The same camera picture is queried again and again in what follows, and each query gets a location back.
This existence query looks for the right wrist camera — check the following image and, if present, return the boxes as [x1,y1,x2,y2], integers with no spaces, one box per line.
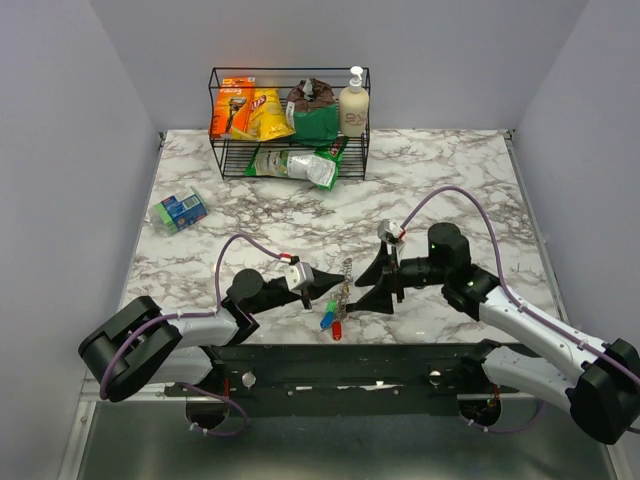
[377,219,406,245]

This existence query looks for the cream lotion pump bottle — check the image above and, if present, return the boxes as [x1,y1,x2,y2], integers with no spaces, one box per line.
[338,66,369,137]

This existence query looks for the red key tag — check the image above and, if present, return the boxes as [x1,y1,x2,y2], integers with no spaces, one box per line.
[331,321,342,341]

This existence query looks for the green brown coffee bag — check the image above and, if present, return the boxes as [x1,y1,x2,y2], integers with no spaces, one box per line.
[285,78,339,147]

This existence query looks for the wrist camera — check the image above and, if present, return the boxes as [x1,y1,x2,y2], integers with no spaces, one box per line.
[284,261,315,292]
[377,219,406,245]

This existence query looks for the aluminium frame rail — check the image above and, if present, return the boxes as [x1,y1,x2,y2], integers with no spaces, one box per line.
[79,377,166,402]

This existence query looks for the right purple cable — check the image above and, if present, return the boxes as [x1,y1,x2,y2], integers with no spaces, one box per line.
[399,185,640,434]

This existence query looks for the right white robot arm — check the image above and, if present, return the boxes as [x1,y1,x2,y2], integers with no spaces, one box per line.
[346,223,639,445]

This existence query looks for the black wire shelf rack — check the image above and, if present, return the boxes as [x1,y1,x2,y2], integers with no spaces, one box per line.
[208,66,371,190]

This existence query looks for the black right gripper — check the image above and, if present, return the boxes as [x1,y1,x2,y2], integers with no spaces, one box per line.
[354,240,449,315]

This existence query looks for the blue key tag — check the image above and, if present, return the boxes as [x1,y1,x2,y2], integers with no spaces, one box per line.
[320,311,335,330]

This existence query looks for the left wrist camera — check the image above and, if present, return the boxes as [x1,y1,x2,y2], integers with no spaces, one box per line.
[284,261,315,292]

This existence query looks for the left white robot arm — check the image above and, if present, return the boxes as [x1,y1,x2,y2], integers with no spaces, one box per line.
[78,262,345,402]

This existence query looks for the blue green small box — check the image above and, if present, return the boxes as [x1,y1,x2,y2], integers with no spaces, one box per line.
[148,187,208,236]

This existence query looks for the yellow chips bag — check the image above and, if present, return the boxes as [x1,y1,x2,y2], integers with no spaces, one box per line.
[231,88,295,142]

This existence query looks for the orange razor package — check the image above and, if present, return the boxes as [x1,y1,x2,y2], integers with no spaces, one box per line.
[209,77,255,140]

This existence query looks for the green white snack bag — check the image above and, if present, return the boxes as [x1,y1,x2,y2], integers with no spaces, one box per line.
[244,137,348,191]

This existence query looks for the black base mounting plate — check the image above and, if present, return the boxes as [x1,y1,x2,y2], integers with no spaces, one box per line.
[164,342,584,419]

